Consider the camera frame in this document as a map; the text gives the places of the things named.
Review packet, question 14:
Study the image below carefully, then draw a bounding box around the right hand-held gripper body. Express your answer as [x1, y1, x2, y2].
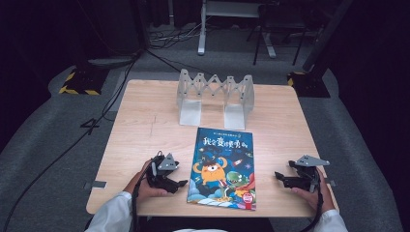
[283, 154, 331, 194]

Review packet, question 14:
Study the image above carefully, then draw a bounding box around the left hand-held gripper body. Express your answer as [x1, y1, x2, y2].
[146, 151, 180, 191]

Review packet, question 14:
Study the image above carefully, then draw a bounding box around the blue cartoon picture book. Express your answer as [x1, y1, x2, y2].
[186, 127, 257, 212]

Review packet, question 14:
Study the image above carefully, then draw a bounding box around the grey metal book rack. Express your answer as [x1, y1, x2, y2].
[175, 68, 256, 131]

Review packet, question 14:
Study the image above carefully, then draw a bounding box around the person's left hand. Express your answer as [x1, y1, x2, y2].
[124, 159, 172, 205]

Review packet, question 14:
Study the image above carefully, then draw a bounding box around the person's right hand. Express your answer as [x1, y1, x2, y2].
[290, 167, 337, 215]

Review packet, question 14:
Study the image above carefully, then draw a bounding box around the yellow black striped stand base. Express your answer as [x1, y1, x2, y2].
[58, 63, 111, 97]
[287, 71, 332, 99]

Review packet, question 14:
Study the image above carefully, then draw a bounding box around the black chair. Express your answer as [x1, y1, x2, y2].
[246, 3, 308, 67]

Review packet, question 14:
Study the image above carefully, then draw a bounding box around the dark slanted stand pole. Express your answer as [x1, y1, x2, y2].
[302, 0, 354, 73]

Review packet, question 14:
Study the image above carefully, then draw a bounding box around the right hand-held gripper black cable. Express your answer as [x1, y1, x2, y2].
[299, 170, 325, 232]

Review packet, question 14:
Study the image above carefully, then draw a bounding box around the hand-held gripper black cable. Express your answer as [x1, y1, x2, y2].
[130, 170, 144, 232]
[299, 170, 325, 232]

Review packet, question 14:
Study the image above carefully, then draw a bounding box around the left hand-held gripper black cable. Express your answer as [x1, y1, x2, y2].
[130, 170, 144, 232]

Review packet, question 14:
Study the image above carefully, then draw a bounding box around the thin black floor cable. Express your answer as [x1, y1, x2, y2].
[144, 48, 183, 73]

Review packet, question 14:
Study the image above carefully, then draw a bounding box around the long black floor cable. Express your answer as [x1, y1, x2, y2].
[0, 51, 143, 232]

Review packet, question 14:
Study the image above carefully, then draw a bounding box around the bundle of floor cables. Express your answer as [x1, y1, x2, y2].
[147, 21, 208, 50]

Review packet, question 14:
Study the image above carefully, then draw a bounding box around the white desk frame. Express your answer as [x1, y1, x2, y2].
[196, 0, 278, 60]

